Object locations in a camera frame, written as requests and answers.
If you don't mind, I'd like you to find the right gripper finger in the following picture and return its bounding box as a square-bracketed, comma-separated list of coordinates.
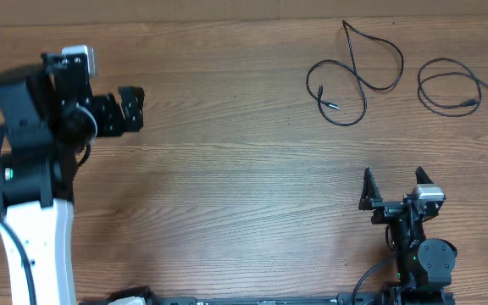
[358, 167, 383, 210]
[415, 167, 433, 185]

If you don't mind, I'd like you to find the thick black USB cable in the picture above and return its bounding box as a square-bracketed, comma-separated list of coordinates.
[305, 19, 405, 128]

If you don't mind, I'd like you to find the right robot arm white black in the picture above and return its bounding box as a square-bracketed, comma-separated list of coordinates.
[351, 167, 458, 305]

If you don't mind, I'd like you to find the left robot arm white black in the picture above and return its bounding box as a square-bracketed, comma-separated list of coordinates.
[0, 64, 145, 304]

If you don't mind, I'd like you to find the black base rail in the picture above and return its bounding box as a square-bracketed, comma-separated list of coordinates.
[78, 286, 457, 305]

